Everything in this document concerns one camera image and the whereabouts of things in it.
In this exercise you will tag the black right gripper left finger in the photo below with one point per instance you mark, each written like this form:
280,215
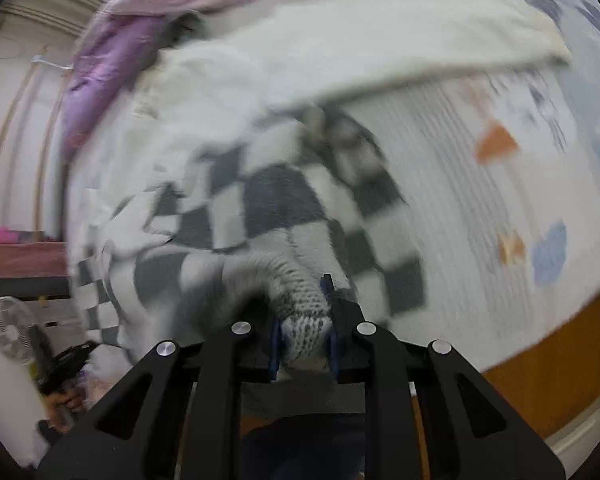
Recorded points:
176,414

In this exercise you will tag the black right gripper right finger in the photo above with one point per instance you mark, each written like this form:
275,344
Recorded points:
428,412

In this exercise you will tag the grey white checkered knit sweater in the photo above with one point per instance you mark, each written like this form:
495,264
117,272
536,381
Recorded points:
293,200

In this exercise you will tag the person's left hand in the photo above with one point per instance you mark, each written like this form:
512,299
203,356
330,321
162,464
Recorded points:
62,408

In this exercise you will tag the white standing fan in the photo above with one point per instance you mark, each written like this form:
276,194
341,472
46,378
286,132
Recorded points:
22,338

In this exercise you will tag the pink cloth on rack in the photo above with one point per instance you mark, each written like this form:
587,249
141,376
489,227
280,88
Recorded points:
30,255

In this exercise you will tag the white button jacket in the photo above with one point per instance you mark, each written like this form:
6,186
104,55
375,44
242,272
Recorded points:
326,50

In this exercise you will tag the purple floral quilt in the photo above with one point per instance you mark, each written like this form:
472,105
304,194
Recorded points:
121,35

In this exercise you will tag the wooden clothes rail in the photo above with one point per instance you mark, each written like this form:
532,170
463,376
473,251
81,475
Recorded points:
32,82

